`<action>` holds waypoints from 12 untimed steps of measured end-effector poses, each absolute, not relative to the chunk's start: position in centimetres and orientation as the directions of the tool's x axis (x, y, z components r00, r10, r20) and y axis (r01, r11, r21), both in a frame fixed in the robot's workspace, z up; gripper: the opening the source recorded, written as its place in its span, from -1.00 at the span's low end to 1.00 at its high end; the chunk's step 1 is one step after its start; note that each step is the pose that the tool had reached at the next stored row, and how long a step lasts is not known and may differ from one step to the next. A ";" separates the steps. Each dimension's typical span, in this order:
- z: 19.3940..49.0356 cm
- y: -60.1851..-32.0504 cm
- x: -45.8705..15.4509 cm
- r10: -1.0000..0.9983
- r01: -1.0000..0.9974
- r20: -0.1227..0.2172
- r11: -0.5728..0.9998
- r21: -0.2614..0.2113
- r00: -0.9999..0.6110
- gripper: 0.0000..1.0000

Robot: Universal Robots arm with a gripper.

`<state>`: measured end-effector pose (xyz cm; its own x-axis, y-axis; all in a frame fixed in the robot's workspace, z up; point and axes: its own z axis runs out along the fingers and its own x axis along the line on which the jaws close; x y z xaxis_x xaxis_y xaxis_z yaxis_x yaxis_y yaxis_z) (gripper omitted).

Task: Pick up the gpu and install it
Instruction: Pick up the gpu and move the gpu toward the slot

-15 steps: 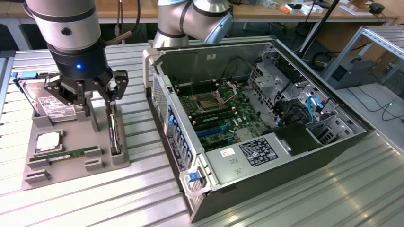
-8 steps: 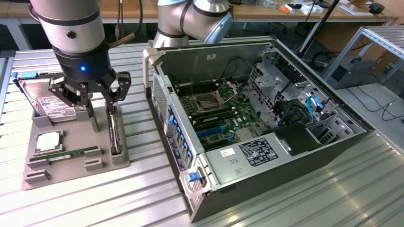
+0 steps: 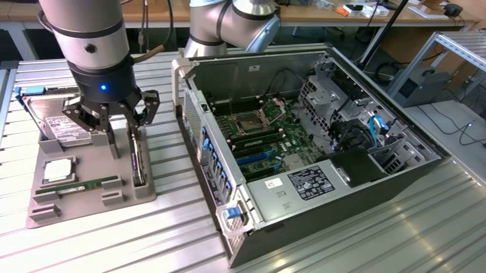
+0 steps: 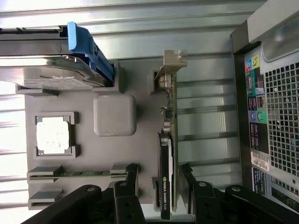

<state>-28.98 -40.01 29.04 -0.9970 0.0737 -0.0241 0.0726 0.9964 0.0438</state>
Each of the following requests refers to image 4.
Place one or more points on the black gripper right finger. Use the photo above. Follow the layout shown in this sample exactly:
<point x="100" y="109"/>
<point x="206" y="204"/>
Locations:
<point x="203" y="205"/>

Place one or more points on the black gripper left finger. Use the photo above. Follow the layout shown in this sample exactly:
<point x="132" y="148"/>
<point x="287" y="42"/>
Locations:
<point x="126" y="210"/>

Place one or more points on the green RAM stick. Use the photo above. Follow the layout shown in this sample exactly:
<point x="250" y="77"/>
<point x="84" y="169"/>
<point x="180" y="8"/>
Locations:
<point x="88" y="173"/>

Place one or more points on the grey parts rack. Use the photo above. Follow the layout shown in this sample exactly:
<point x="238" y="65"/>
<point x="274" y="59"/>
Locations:
<point x="88" y="149"/>

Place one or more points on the silver CPU chip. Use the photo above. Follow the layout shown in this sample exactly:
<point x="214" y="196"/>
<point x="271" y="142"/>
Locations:
<point x="52" y="135"/>

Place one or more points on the open black PC case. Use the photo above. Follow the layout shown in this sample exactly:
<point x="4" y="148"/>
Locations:
<point x="280" y="116"/>

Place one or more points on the hard disk in blue caddy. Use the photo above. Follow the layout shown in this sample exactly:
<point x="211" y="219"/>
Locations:
<point x="58" y="67"/>

